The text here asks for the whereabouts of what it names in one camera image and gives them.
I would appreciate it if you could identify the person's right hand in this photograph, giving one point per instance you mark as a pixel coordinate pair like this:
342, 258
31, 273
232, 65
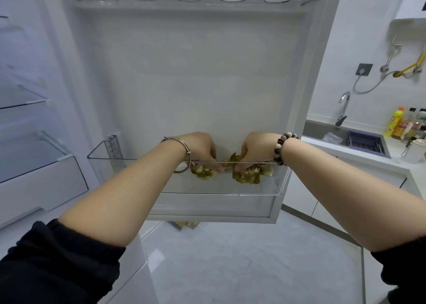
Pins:
259, 149

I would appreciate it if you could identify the person's left hand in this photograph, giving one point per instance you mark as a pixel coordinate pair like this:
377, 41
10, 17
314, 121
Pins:
201, 149

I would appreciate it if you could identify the white refrigerator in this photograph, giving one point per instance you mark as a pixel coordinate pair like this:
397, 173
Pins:
186, 81

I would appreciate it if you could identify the person's right forearm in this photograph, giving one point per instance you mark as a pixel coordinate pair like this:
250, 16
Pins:
349, 194

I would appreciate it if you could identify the person's left forearm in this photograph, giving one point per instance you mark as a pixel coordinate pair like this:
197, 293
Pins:
126, 194

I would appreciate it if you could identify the person's black left sleeve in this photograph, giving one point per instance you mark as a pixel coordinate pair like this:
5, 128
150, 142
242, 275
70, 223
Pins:
56, 267

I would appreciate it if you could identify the person's black sleeve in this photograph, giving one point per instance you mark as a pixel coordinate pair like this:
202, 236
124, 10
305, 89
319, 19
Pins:
406, 267
56, 267

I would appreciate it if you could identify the person's black right sleeve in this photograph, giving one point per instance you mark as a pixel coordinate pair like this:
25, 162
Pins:
406, 267

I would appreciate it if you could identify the silver bangle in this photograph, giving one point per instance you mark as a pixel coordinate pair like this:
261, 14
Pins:
190, 154

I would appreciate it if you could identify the steel kitchen sink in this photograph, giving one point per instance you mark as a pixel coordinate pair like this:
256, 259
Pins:
316, 131

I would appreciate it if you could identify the white kitchen base cabinet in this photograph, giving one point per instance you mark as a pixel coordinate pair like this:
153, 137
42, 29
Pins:
299, 194

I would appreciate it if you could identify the translucent plastic bag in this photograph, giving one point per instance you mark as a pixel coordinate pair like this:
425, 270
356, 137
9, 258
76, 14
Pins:
331, 138

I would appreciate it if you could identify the chrome sink faucet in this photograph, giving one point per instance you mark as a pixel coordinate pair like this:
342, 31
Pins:
344, 102

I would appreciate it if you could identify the yellow detergent bottle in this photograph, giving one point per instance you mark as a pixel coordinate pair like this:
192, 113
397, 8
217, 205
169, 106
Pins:
394, 122

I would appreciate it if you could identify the brown condiment bottle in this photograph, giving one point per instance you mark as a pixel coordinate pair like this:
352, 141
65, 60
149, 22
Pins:
403, 127

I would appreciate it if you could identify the white cup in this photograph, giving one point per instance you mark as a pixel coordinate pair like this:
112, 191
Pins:
416, 152

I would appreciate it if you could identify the dark cap condiment bottle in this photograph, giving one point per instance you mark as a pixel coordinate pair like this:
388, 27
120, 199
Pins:
420, 121

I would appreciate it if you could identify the white crisper drawer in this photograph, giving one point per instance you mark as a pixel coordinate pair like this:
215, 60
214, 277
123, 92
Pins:
40, 194

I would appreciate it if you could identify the black wall outlet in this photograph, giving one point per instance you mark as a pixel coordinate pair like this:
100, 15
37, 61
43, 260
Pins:
363, 69

